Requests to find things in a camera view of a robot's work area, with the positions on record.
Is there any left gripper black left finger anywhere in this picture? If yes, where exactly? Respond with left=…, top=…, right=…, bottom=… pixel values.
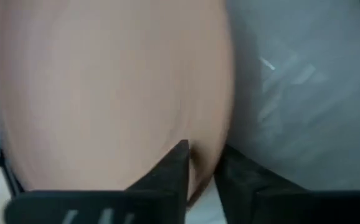
left=4, top=139, right=190, bottom=224

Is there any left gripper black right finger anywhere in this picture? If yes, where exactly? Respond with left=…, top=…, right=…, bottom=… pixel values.
left=213, top=144, right=360, bottom=224

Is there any pink plate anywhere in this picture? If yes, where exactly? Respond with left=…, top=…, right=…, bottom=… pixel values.
left=0, top=0, right=235, bottom=208

